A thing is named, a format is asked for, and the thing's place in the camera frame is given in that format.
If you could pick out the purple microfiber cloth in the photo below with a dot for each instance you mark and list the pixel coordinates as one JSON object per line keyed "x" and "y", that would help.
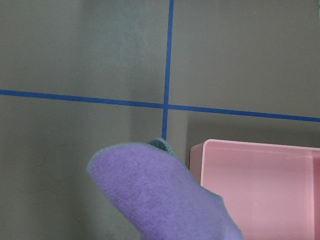
{"x": 155, "y": 191}

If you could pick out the pink plastic tray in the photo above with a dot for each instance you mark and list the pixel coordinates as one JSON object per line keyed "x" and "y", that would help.
{"x": 271, "y": 191}

